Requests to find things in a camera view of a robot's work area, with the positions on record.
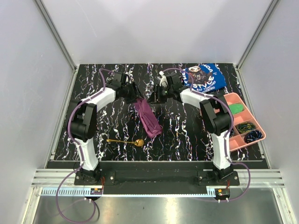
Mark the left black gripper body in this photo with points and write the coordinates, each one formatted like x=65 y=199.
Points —
x=128 y=93

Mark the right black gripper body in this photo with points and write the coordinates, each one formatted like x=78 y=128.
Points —
x=163 y=93

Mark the magenta cloth napkin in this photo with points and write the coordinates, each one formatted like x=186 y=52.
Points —
x=147 y=117

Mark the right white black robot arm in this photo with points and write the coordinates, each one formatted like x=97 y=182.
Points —
x=215 y=112

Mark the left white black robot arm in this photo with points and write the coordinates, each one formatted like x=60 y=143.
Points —
x=82 y=117

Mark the gold spoon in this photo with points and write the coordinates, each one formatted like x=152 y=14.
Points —
x=138 y=142

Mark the blue printed cloth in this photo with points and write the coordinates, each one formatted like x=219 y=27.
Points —
x=205 y=77

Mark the green object in tray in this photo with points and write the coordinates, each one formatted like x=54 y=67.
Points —
x=236 y=108

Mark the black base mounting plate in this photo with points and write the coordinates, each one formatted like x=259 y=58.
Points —
x=159 y=188

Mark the pink compartment tray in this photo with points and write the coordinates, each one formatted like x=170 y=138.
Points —
x=246 y=130

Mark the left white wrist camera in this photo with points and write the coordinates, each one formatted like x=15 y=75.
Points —
x=127 y=78

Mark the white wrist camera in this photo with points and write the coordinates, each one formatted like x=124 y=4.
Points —
x=127 y=78
x=163 y=80

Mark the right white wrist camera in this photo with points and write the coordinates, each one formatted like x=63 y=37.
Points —
x=163 y=80

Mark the left aluminium frame post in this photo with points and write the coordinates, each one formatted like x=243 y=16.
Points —
x=52 y=28

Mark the aluminium frame post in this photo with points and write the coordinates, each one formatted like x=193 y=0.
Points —
x=263 y=22
x=52 y=28

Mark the front aluminium rail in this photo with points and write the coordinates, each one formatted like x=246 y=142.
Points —
x=256 y=178

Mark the right aluminium frame post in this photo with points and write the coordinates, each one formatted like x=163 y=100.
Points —
x=263 y=22

